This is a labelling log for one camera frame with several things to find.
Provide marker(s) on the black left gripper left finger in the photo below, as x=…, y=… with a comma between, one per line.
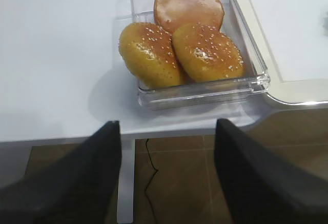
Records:
x=75, y=189

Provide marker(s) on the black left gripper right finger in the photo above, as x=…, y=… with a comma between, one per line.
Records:
x=261, y=187

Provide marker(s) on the clear bun container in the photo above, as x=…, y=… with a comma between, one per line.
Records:
x=255, y=81

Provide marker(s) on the right sesame bun top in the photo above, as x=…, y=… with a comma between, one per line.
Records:
x=206, y=54

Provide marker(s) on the sesame bun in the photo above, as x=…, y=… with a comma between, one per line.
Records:
x=147, y=51
x=206, y=54

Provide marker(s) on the left sesame bun top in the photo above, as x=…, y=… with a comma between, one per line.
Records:
x=147, y=51

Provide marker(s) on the white serving tray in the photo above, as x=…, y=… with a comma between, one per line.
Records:
x=305, y=93

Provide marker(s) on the plain bun bottom half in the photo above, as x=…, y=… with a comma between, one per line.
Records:
x=172, y=14

